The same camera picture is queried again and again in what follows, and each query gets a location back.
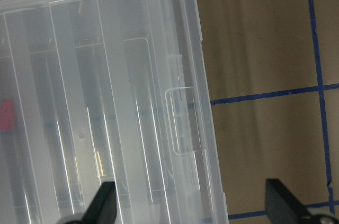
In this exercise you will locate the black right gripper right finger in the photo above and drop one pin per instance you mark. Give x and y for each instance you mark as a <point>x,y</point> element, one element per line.
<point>281,206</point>

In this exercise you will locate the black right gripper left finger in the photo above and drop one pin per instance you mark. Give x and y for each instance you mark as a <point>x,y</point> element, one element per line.
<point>103,208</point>

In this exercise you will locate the clear plastic box lid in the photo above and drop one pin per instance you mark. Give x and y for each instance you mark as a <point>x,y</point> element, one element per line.
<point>107,91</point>

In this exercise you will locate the red block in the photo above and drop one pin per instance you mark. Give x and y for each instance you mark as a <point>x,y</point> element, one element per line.
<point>7,115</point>

